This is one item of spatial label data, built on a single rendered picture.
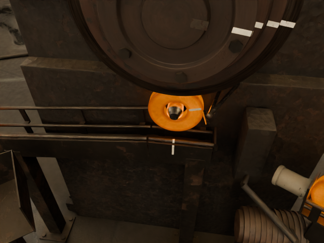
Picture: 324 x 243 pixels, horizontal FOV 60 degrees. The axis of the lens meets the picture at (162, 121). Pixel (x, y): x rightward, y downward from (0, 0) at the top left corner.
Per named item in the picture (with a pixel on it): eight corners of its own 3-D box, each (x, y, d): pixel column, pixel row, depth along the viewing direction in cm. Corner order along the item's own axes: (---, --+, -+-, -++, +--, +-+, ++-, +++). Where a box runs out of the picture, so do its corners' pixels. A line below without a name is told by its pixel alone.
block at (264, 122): (230, 157, 98) (244, 103, 82) (254, 159, 97) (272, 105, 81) (232, 182, 90) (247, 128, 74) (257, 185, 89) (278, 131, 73)
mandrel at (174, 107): (179, 71, 85) (190, 80, 86) (169, 80, 87) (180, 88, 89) (172, 107, 72) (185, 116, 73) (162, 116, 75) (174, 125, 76)
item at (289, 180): (279, 174, 83) (283, 160, 79) (310, 190, 78) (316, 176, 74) (269, 187, 80) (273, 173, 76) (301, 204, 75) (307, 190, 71)
